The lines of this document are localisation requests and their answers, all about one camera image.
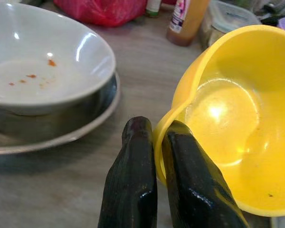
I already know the orange sauce squeeze bottle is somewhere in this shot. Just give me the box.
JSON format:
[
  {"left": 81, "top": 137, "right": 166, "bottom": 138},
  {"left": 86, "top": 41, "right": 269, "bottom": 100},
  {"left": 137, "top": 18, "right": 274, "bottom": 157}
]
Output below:
[{"left": 166, "top": 0, "right": 211, "bottom": 47}]

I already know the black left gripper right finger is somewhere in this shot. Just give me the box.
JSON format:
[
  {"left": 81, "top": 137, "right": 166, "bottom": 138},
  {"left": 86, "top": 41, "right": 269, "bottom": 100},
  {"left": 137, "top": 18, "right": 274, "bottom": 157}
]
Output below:
[{"left": 161, "top": 120, "right": 249, "bottom": 228}]

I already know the shallow steel dish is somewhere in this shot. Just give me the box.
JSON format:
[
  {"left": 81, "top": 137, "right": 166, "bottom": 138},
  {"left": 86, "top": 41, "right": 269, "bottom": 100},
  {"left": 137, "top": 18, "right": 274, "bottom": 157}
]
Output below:
[{"left": 0, "top": 72, "right": 121, "bottom": 156}]

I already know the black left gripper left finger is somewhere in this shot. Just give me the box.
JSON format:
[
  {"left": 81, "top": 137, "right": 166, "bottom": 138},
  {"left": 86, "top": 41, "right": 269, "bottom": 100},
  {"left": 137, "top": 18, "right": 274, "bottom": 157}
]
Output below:
[{"left": 97, "top": 115, "right": 158, "bottom": 228}]

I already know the yellow plastic bowl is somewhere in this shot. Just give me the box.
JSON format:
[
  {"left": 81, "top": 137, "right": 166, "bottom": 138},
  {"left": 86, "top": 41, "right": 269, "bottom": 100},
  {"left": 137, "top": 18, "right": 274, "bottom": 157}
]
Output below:
[{"left": 153, "top": 23, "right": 285, "bottom": 217}]

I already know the red plastic bag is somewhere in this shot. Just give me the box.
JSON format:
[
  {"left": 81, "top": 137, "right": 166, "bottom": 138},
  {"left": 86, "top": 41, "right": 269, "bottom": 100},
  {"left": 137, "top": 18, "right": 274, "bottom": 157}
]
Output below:
[{"left": 53, "top": 0, "right": 148, "bottom": 27}]

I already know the white ceramic bowl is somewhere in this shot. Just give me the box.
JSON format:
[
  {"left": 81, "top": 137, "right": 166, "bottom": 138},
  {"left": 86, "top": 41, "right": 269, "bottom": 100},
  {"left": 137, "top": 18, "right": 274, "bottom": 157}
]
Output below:
[{"left": 0, "top": 2, "right": 116, "bottom": 116}]

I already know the clear lidded food container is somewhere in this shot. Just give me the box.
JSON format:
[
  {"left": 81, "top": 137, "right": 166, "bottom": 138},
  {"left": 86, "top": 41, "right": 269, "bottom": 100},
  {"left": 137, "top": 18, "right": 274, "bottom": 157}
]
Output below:
[{"left": 199, "top": 0, "right": 261, "bottom": 49}]

